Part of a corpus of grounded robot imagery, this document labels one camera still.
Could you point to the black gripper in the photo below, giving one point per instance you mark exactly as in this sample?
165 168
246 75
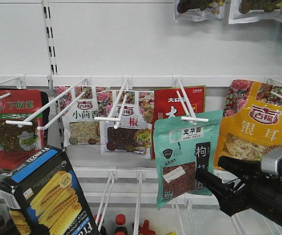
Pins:
259 189

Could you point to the teal goji berry pouch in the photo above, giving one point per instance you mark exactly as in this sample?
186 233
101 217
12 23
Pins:
181 148

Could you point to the black Franzzi cookie box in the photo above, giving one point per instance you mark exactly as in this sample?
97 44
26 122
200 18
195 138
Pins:
44 196

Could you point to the white dried fruit pouch right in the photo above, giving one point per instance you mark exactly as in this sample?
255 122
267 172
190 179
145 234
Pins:
251 11

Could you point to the white dried fruit pouch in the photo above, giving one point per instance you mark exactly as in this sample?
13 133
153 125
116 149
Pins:
199 10
251 11

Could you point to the white dried fruit pouch left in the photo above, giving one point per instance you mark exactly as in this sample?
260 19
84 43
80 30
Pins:
199 10

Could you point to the yellow white fungus pouch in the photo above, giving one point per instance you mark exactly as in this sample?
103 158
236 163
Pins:
252 121

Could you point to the white peg hook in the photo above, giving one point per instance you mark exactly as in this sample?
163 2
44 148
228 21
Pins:
187 105
65 99
110 117
17 103

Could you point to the red sauce squeeze pouch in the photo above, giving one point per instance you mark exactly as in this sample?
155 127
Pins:
145 229

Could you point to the red cap sauce bottle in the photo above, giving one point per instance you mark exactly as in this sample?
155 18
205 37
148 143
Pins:
120 223

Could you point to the white peppercorn pouch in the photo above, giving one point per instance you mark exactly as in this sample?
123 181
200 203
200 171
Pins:
134 134

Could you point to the white fennel seed pouch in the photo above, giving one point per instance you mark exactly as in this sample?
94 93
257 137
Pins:
79 125

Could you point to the dark pouch behind red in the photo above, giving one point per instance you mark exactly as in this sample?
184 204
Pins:
46 110

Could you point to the white slotted shelf upright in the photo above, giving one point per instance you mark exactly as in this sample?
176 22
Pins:
50 37

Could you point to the red pickled vegetable pouch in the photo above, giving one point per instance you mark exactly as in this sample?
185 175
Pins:
13 127

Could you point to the white peg hook far left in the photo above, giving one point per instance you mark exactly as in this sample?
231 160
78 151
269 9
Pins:
17 103

